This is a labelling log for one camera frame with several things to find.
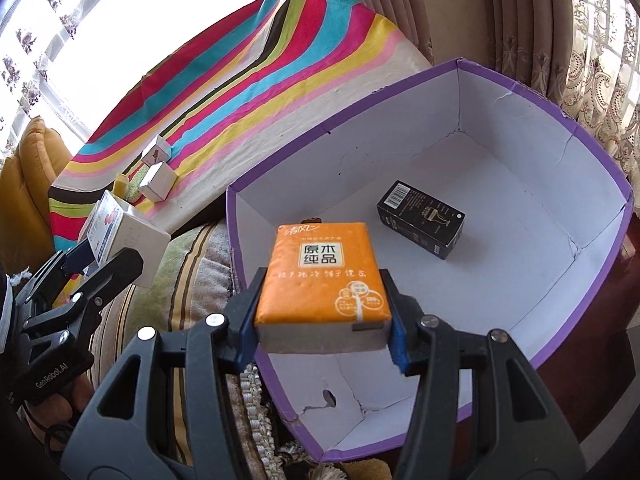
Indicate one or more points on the colourful striped cloth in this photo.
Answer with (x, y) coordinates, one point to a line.
(280, 70)

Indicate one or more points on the brown drape curtain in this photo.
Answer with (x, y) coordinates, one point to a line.
(450, 10)

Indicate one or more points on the small black box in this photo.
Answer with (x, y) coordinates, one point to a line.
(420, 220)

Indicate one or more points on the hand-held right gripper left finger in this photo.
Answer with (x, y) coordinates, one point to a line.
(246, 340)

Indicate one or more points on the purple-rimmed white cardboard box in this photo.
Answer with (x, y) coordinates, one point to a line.
(500, 170)

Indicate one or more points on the small white printed box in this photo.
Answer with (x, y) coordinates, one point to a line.
(156, 150)

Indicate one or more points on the sheer purple floral curtain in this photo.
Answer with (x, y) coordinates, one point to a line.
(50, 35)

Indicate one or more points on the orange tissue pack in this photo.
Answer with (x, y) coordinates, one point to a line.
(320, 280)

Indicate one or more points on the yellow sponge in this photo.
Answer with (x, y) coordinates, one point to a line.
(121, 185)

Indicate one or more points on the person's left hand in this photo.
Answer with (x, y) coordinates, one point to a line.
(70, 405)

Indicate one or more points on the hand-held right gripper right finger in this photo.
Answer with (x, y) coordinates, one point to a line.
(398, 350)

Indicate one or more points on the yellow cushion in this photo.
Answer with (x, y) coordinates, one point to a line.
(30, 185)

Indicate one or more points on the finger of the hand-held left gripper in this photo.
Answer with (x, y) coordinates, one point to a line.
(120, 270)
(80, 257)

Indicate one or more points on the white box with blue print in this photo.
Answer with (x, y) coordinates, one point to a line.
(140, 240)

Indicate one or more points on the beige lace curtain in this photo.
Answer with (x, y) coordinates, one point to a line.
(600, 85)

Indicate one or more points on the small plain white box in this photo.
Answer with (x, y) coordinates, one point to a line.
(159, 181)

